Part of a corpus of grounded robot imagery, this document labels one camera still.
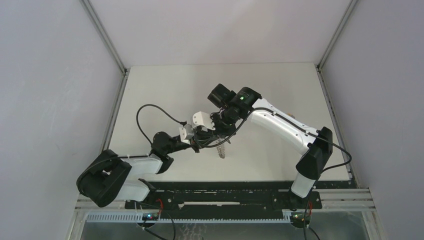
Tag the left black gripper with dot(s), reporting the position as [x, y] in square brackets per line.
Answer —
[204, 139]

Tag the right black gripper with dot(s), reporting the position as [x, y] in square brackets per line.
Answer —
[214, 117]

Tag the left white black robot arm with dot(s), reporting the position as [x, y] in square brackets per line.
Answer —
[111, 177]

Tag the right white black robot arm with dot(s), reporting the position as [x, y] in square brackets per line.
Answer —
[235, 108]

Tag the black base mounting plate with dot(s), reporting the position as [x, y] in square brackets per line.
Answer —
[225, 199]

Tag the left small circuit board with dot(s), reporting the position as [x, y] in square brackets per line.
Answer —
[150, 217]

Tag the small circuit board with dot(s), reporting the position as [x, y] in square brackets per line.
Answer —
[300, 218]
[150, 217]

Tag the right small circuit board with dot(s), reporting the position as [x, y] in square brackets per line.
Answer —
[300, 218]

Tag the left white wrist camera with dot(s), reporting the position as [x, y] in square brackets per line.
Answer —
[186, 133]

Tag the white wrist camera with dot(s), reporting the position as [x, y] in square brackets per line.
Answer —
[186, 133]
[203, 119]

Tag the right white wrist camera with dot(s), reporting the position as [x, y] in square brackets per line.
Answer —
[203, 119]

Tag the white slotted cable duct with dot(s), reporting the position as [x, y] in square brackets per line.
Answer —
[132, 217]

